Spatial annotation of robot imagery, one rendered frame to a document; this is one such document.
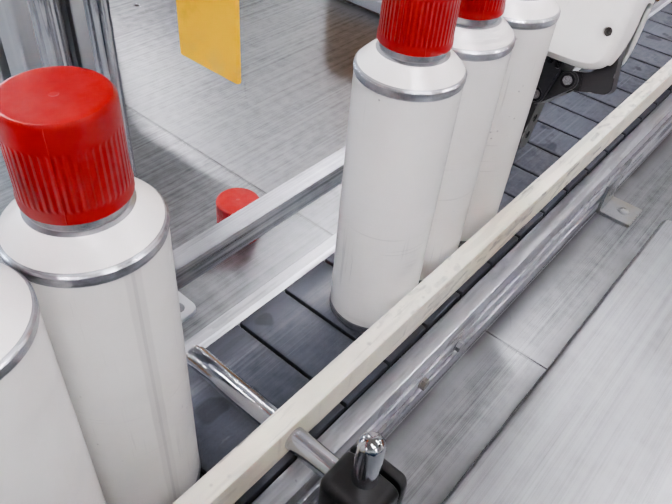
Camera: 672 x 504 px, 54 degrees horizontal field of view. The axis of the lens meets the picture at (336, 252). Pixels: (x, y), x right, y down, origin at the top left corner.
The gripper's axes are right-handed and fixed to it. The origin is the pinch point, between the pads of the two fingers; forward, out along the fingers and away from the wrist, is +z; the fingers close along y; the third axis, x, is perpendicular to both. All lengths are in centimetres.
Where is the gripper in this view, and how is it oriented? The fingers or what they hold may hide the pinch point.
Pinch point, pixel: (509, 123)
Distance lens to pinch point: 48.0
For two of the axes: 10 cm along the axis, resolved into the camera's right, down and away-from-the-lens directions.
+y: 7.6, 4.8, -4.4
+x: 5.8, -2.0, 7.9
